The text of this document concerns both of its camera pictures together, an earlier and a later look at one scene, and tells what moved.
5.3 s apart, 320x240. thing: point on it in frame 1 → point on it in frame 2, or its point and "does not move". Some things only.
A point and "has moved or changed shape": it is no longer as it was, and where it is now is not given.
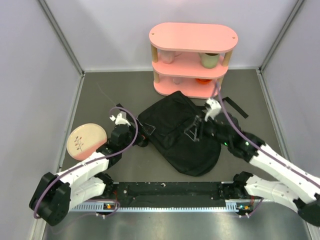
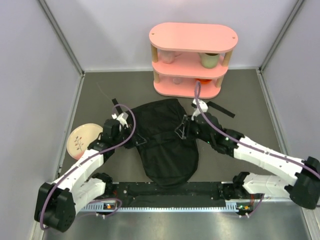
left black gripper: [148, 128] → [134, 141]
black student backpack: [177, 126] has moved or changed shape
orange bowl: [204, 81] does not move
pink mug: [168, 56] does not move
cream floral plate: [84, 139] does not move
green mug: [209, 60] does not move
